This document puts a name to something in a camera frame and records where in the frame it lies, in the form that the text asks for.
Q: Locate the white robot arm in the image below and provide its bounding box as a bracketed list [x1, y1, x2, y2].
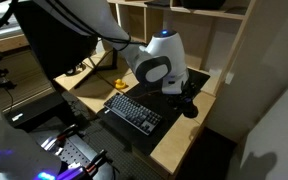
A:
[33, 0, 189, 95]

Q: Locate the dark mechanical keyboard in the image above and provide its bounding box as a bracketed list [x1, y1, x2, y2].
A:
[104, 93, 162, 135]

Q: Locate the black computer monitor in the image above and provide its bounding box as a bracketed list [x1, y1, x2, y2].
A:
[14, 1, 98, 80]

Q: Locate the flat black item on shelf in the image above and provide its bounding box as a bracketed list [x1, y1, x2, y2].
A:
[144, 0, 170, 8]

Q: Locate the black red computer mouse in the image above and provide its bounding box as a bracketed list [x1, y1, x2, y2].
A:
[183, 102, 198, 118]

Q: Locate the yellow rubber duck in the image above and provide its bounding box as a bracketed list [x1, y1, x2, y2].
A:
[114, 79, 128, 89]

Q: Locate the black monitor stand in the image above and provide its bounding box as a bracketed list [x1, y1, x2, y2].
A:
[74, 49, 118, 89]

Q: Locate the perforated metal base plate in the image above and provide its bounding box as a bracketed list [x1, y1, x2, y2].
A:
[28, 133, 115, 180]

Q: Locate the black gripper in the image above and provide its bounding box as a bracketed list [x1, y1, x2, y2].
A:
[166, 89, 193, 108]

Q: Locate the black pouch on shelf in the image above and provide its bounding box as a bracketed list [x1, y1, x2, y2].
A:
[180, 0, 226, 10]

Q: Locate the black round puck device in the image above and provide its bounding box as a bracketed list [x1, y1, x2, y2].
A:
[65, 64, 85, 76]

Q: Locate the wooden shelf unit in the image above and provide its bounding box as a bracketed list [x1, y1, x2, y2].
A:
[106, 0, 257, 96]

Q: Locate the black desk mat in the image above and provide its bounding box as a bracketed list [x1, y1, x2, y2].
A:
[98, 69, 210, 155]

